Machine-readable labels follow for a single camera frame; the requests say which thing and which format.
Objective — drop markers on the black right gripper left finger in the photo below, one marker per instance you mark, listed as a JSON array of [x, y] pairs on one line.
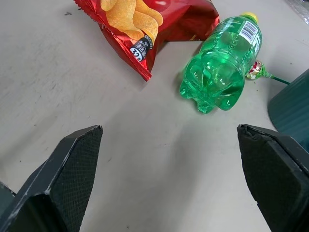
[[60, 181]]

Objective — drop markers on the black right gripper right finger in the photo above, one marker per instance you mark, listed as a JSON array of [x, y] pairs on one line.
[[277, 174]]

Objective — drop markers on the lollipop with green stick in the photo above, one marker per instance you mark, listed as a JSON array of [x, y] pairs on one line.
[[256, 71]]

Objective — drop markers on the green plastic soda bottle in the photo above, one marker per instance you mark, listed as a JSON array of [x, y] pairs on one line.
[[217, 72]]

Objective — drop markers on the green and red snack packet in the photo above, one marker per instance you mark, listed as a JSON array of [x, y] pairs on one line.
[[169, 24]]

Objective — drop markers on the dark green ribbed container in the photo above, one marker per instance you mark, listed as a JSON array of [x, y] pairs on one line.
[[294, 106]]

